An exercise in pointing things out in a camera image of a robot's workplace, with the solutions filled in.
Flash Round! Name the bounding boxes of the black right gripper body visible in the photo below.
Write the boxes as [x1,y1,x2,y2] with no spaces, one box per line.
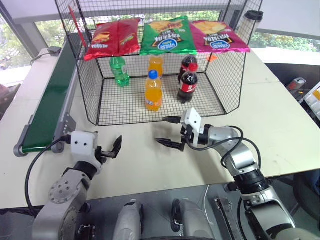
[180,124,196,146]

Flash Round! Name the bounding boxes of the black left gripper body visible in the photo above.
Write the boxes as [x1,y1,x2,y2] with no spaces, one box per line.
[95,146,108,165]

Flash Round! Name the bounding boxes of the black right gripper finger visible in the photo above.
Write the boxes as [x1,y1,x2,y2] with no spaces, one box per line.
[154,137,186,152]
[162,115,182,124]

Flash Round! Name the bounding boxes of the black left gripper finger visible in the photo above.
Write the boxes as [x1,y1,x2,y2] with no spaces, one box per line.
[101,135,124,159]

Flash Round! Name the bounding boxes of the green conveyor belt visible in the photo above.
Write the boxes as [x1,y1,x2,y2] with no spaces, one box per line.
[13,32,91,158]

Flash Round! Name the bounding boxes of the red metal rod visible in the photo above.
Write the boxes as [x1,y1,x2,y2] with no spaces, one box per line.
[67,5,89,48]

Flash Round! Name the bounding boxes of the orange soda bottle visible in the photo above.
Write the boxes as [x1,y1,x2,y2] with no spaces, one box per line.
[147,55,166,79]
[144,70,164,113]

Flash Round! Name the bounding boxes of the cola bottle red cap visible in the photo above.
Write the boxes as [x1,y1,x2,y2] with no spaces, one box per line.
[177,55,199,86]
[176,63,199,104]

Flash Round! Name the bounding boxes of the grey rounded robot shape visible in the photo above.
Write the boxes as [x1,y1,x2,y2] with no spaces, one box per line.
[116,199,145,240]
[171,198,216,240]

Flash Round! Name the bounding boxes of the green soda bottle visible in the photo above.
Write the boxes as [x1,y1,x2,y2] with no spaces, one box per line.
[109,56,132,88]

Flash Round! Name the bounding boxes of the green chips bag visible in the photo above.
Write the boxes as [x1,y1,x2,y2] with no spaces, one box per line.
[139,15,199,57]

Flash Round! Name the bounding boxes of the pink chips bag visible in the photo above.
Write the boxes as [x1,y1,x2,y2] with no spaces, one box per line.
[190,20,251,54]

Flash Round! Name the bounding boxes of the red chips bag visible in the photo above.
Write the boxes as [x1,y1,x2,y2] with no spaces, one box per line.
[83,18,142,62]

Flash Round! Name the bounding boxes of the clear tumbler black lid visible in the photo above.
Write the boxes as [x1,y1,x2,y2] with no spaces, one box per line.
[236,10,265,48]

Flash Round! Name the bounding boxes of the white storage bin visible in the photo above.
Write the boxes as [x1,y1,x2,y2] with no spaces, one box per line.
[300,83,320,114]

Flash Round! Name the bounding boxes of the black wire mesh cage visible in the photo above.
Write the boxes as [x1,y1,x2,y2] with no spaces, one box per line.
[54,0,264,127]

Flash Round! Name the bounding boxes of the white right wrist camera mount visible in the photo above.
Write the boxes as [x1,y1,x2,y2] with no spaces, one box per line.
[179,107,206,146]

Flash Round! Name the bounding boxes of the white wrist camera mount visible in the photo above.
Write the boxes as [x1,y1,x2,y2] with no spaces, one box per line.
[179,107,206,146]
[70,130,99,166]

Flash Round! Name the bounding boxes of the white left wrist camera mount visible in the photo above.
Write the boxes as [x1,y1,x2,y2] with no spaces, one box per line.
[70,130,99,166]

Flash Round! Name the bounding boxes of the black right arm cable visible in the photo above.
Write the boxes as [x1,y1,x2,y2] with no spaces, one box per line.
[186,126,263,176]

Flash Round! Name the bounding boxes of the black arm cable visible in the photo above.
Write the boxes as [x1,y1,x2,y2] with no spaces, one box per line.
[24,134,73,217]
[186,126,263,176]

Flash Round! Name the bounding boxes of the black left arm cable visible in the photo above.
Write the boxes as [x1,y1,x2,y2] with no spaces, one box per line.
[24,134,73,217]

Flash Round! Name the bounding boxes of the grey adapter cable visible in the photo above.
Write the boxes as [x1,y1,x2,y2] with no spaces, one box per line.
[30,50,51,67]

